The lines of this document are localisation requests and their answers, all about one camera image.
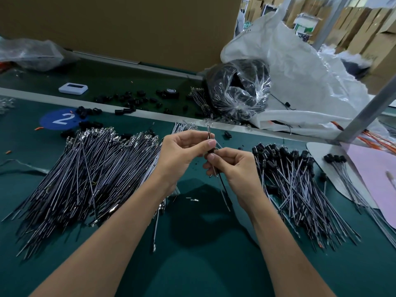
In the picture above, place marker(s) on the person's left hand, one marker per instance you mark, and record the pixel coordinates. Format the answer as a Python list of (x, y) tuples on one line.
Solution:
[(176, 160)]

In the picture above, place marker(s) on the person's right hand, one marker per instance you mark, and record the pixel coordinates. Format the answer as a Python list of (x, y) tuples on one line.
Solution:
[(238, 176)]

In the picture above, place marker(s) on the black plastic caps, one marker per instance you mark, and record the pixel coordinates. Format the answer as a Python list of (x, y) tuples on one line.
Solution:
[(127, 105)]

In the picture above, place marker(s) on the person's right forearm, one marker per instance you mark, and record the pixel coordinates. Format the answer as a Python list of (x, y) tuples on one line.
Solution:
[(294, 256)]

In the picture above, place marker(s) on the person's left forearm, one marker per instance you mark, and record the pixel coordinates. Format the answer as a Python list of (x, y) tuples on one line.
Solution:
[(99, 250)]

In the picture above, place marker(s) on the small clear plastic piece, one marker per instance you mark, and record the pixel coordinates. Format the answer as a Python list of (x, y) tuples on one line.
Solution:
[(174, 190)]

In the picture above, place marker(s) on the clear bag with black contents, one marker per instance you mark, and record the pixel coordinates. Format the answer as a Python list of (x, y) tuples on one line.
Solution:
[(239, 88)]

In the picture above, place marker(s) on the blue round number sticker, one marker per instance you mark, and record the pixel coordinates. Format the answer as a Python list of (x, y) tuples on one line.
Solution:
[(60, 118)]

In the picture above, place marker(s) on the large white plastic sack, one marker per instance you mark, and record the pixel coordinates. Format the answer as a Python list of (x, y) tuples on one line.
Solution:
[(306, 71)]

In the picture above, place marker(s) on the small white timer device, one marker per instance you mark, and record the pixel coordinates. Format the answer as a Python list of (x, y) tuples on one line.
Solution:
[(73, 88)]

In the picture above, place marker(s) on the pink paper sheet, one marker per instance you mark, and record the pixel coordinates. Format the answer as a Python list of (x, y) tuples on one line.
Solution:
[(377, 179)]

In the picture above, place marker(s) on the brown cardboard panel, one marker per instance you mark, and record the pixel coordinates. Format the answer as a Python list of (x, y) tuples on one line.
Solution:
[(124, 27)]

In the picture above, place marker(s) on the white pen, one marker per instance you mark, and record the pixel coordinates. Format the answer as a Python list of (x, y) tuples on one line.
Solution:
[(391, 178)]

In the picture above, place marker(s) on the clear plastic strip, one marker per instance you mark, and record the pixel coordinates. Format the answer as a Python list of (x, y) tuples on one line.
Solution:
[(21, 165)]

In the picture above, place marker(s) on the crumpled clear plastic bag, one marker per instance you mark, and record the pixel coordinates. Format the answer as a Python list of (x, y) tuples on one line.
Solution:
[(31, 54)]

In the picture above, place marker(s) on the stack of cardboard boxes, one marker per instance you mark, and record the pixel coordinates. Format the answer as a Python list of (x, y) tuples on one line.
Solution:
[(378, 31)]

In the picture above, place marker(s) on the grey metal frame post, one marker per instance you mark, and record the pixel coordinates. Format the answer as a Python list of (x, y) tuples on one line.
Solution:
[(328, 21), (371, 108)]

